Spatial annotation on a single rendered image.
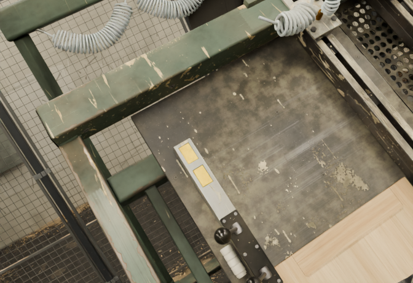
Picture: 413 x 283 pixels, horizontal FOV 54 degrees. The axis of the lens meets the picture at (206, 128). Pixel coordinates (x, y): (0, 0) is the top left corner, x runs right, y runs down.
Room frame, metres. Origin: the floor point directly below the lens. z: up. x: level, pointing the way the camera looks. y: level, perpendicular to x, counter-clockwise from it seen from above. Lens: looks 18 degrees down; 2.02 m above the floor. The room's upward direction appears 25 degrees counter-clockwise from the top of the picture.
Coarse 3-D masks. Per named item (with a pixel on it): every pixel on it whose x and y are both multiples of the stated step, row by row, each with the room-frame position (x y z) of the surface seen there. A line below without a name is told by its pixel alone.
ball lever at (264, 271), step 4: (264, 268) 0.77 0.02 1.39; (268, 268) 0.78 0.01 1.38; (260, 272) 0.78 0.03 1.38; (264, 272) 0.77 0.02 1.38; (268, 272) 0.77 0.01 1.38; (252, 276) 0.70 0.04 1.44; (260, 276) 0.74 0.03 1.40; (264, 276) 0.75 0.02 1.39; (268, 276) 0.76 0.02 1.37; (248, 280) 0.69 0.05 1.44; (252, 280) 0.69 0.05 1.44; (256, 280) 0.69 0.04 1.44; (260, 280) 0.69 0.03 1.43
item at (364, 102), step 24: (288, 0) 1.17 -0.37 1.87; (336, 0) 1.06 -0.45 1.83; (312, 24) 1.11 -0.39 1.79; (336, 24) 1.11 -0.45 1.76; (312, 48) 1.15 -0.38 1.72; (336, 48) 1.10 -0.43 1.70; (336, 72) 1.08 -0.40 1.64; (360, 72) 1.05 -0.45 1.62; (360, 96) 1.01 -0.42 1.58; (384, 96) 1.00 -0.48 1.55; (384, 120) 0.96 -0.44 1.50; (384, 144) 0.97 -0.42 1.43; (408, 144) 0.92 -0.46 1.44; (408, 168) 0.91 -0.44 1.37
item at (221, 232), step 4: (236, 224) 0.84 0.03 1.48; (220, 228) 0.76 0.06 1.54; (224, 228) 0.76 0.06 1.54; (232, 228) 0.82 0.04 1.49; (236, 228) 0.83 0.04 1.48; (240, 228) 0.84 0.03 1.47; (216, 232) 0.76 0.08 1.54; (220, 232) 0.75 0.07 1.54; (224, 232) 0.75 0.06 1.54; (228, 232) 0.75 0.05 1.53; (232, 232) 0.80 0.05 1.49; (236, 232) 0.83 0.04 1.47; (240, 232) 0.83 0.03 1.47; (216, 236) 0.75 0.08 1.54; (220, 236) 0.75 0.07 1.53; (224, 236) 0.74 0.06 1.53; (228, 236) 0.75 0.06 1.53; (216, 240) 0.75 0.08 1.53; (220, 240) 0.74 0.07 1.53; (224, 240) 0.74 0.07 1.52; (228, 240) 0.74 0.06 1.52; (224, 244) 0.75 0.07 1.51
